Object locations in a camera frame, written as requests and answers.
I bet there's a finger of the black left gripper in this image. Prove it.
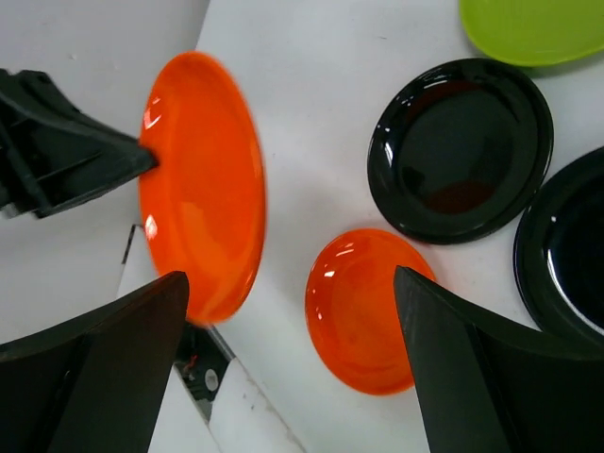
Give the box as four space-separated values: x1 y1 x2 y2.
1 70 159 218

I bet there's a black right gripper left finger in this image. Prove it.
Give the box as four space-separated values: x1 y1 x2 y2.
1 272 189 452

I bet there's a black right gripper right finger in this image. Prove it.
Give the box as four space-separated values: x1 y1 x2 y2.
394 267 603 452

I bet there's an orange plate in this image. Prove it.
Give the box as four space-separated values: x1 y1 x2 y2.
305 228 435 395
139 51 267 326

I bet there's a black plate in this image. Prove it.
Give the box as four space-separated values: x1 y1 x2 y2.
513 147 603 346
367 58 554 245

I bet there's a lime green plate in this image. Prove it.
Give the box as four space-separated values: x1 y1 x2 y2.
459 0 603 67

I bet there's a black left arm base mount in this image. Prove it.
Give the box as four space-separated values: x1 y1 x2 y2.
174 323 235 421

